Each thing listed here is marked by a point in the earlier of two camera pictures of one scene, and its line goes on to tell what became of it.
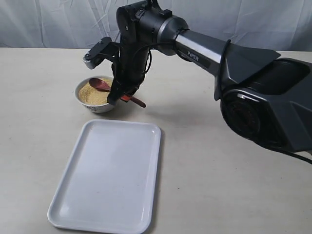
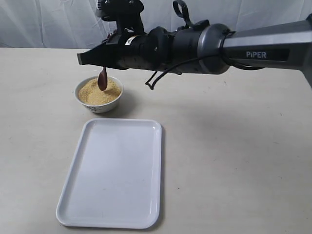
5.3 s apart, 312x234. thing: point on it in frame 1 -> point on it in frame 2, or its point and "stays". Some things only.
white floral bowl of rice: (91, 98) stays
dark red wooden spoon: (101, 84) -> (102, 79)
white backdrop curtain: (272, 25) stays
